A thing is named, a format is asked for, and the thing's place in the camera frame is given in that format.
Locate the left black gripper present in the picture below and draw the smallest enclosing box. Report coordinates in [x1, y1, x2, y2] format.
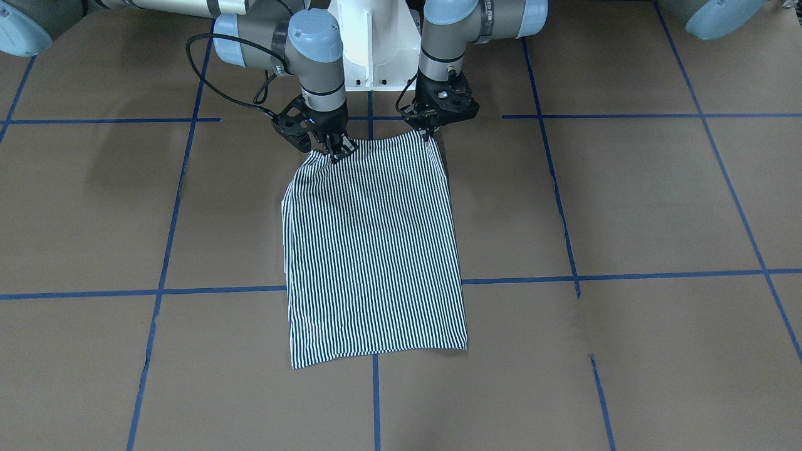
[414, 71, 481, 143]

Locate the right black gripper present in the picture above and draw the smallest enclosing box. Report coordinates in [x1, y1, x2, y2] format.
[305, 105, 359, 163]

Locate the blue white striped polo shirt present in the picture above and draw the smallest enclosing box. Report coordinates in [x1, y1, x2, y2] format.
[281, 131, 469, 369]

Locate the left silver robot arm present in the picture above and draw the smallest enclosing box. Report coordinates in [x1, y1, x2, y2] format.
[397, 1, 764, 140]

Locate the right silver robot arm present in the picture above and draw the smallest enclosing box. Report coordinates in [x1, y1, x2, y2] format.
[1, 1, 358, 163]

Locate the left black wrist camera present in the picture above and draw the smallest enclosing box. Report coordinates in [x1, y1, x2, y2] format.
[401, 75, 481, 126]

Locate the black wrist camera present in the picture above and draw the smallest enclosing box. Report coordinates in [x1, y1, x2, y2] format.
[401, 75, 481, 126]
[270, 95, 315, 153]

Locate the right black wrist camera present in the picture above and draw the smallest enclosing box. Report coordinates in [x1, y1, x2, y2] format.
[270, 95, 315, 153]

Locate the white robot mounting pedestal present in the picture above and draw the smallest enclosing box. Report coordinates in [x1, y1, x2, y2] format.
[328, 1, 420, 92]

